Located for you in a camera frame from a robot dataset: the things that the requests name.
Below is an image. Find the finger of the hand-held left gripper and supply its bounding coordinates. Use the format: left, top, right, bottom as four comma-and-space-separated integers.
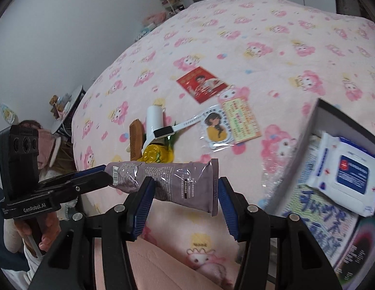
39, 165, 107, 189
39, 171, 111, 200

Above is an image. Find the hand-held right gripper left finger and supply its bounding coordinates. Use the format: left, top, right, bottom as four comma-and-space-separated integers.
27, 176, 156, 290

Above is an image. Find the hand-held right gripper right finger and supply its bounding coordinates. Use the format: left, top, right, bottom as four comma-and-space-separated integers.
218, 177, 343, 290

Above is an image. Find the purple cream tube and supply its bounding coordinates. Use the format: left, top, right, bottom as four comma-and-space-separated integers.
105, 159, 220, 217

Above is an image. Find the black cardboard box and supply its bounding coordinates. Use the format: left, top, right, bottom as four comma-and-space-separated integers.
264, 98, 375, 290

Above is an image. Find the person's left forearm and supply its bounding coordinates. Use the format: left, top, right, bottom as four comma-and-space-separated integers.
3, 217, 28, 256

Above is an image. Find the person's left hand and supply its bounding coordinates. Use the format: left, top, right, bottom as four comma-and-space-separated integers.
13, 213, 62, 253

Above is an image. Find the printed plastic bottle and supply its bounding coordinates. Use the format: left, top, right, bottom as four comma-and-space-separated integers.
0, 103, 16, 125

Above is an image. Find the gold foil wrapped item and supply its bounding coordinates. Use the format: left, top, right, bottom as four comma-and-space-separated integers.
136, 136, 176, 164

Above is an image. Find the brown wooden comb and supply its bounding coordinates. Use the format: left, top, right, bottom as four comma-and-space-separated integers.
129, 119, 147, 160

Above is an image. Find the dark round side table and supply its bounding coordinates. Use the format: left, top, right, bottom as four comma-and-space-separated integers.
51, 85, 87, 135

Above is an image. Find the watch with white band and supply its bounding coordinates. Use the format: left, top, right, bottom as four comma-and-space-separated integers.
153, 112, 209, 138

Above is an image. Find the cartoon girl sticker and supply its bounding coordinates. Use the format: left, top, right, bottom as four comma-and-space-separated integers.
200, 104, 236, 152

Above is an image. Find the white cylindrical tube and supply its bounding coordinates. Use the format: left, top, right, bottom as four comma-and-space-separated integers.
142, 105, 167, 154

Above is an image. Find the yellow green printed card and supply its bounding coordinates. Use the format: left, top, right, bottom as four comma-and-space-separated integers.
222, 97, 262, 144

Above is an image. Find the white blue wet wipes pack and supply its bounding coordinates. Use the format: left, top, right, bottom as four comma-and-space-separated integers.
305, 131, 375, 217

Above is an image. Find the red photo card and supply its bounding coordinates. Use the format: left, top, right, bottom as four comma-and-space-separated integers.
176, 66, 229, 105

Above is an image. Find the black flat product box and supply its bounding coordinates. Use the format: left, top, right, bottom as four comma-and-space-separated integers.
332, 214, 375, 287

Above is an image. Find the pink printed blanket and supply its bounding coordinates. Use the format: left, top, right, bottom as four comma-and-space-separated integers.
71, 0, 375, 290

